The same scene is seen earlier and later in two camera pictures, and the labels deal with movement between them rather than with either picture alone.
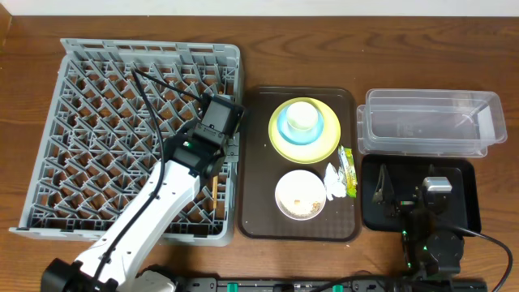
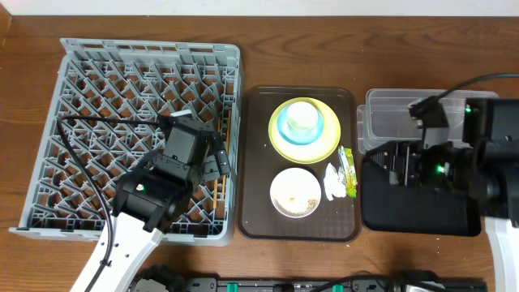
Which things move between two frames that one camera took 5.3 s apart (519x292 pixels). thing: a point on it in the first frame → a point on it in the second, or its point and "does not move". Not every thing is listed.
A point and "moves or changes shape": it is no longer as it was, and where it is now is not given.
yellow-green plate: x=310 y=152 does not move
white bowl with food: x=300 y=195 moves or changes shape
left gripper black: x=233 y=152 → x=215 y=166
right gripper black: x=384 y=194 → x=401 y=156
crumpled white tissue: x=332 y=183 does not move
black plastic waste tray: x=388 y=182 does not move
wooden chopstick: x=215 y=182 does not move
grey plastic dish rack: x=111 y=108 does not move
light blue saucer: x=298 y=136 does not move
